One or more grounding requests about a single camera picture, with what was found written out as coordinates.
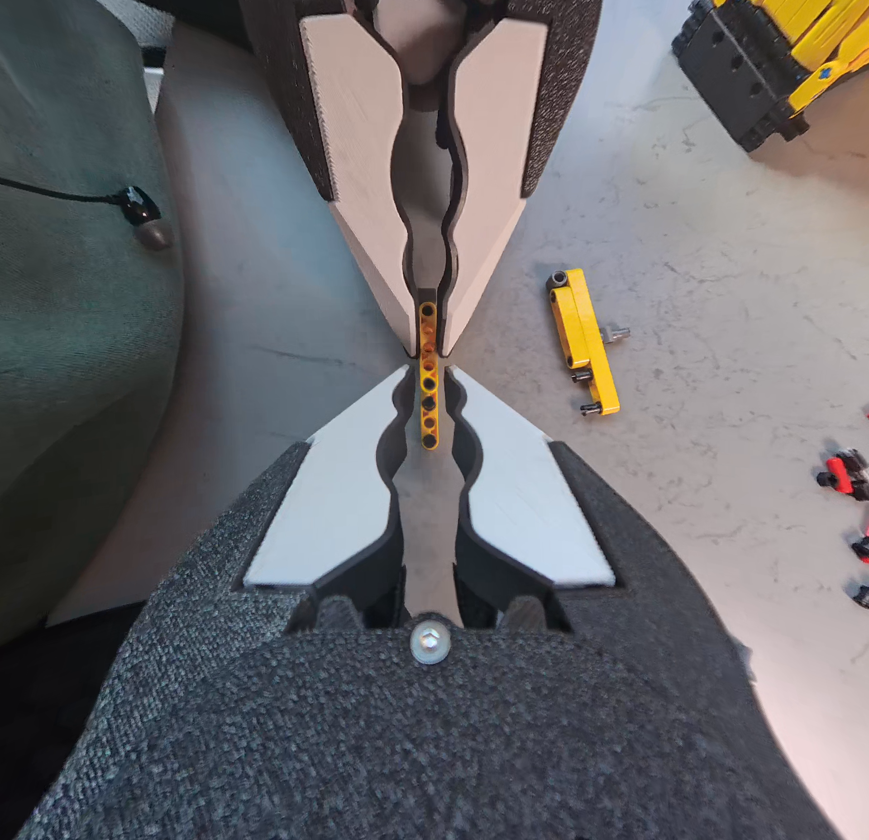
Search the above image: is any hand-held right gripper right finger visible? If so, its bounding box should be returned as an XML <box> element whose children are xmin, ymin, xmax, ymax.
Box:
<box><xmin>443</xmin><ymin>365</ymin><xmax>619</xmax><ymax>590</ymax></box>

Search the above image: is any pile of small lego pieces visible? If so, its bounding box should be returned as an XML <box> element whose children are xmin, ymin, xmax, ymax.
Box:
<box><xmin>815</xmin><ymin>406</ymin><xmax>869</xmax><ymax>610</ymax></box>

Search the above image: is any long yellow lego beam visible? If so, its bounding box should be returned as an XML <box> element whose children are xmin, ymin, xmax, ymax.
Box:
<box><xmin>415</xmin><ymin>287</ymin><xmax>442</xmax><ymax>452</ymax></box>

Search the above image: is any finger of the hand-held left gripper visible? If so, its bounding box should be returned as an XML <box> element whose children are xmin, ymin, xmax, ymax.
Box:
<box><xmin>299</xmin><ymin>14</ymin><xmax>418</xmax><ymax>359</ymax></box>
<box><xmin>436</xmin><ymin>18</ymin><xmax>551</xmax><ymax>359</ymax></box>

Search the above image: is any yellow lego beam assembly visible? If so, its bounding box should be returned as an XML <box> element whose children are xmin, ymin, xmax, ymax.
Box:
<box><xmin>545</xmin><ymin>268</ymin><xmax>631</xmax><ymax>418</ymax></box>

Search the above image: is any black wired earphone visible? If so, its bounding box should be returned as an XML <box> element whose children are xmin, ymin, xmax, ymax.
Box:
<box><xmin>0</xmin><ymin>175</ymin><xmax>174</xmax><ymax>252</ymax></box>

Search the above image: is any yellow black lego vehicle model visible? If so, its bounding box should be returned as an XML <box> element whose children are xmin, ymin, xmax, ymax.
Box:
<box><xmin>671</xmin><ymin>0</ymin><xmax>869</xmax><ymax>154</ymax></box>

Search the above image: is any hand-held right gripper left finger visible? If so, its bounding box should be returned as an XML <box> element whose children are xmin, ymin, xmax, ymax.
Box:
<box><xmin>242</xmin><ymin>364</ymin><xmax>418</xmax><ymax>591</ymax></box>

